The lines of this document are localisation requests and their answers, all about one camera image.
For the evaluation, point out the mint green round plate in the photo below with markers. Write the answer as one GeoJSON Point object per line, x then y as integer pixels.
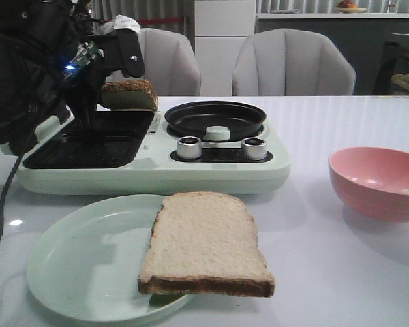
{"type": "Point", "coordinates": [85, 267]}

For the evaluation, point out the grey counter with white top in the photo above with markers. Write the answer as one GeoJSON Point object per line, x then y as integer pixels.
{"type": "Point", "coordinates": [360, 37]}

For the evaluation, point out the silver control knob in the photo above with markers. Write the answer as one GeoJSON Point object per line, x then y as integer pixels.
{"type": "Point", "coordinates": [189, 147]}
{"type": "Point", "coordinates": [254, 149]}

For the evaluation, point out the fruit plate on counter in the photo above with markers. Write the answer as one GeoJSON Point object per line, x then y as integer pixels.
{"type": "Point", "coordinates": [348, 7]}

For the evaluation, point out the left silver control knob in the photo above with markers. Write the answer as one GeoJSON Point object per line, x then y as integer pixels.
{"type": "Point", "coordinates": [189, 147]}

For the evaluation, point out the white cabinet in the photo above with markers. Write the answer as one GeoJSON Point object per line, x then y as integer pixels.
{"type": "Point", "coordinates": [220, 30]}

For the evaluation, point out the left grey upholstered chair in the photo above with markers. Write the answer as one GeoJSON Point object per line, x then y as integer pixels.
{"type": "Point", "coordinates": [170, 63]}

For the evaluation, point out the bread slice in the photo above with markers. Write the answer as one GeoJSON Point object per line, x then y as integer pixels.
{"type": "Point", "coordinates": [129, 95]}
{"type": "Point", "coordinates": [205, 242]}

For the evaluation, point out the breakfast maker hinged lid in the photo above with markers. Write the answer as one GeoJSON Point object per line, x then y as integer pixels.
{"type": "Point", "coordinates": [42, 132]}

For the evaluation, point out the grey upholstered chair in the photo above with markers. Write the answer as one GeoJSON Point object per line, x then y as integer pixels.
{"type": "Point", "coordinates": [170, 63]}
{"type": "Point", "coordinates": [291, 62]}

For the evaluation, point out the black round frying pan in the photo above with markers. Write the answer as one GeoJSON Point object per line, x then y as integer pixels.
{"type": "Point", "coordinates": [193, 118]}

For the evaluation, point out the right grey upholstered chair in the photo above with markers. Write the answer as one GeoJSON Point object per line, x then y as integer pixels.
{"type": "Point", "coordinates": [291, 62]}

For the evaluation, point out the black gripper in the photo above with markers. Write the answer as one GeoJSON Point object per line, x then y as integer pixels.
{"type": "Point", "coordinates": [87, 60]}

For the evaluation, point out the dark appliance at right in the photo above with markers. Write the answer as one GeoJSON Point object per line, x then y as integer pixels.
{"type": "Point", "coordinates": [394, 60]}

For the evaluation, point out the right silver control knob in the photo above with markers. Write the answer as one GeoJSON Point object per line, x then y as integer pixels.
{"type": "Point", "coordinates": [254, 149]}

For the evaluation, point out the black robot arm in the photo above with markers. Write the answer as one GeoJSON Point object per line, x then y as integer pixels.
{"type": "Point", "coordinates": [52, 64]}

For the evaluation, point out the pink bowl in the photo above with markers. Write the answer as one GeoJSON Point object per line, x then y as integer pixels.
{"type": "Point", "coordinates": [372, 181]}

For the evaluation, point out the mint green breakfast maker base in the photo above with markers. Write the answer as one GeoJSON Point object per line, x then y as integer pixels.
{"type": "Point", "coordinates": [133, 151]}

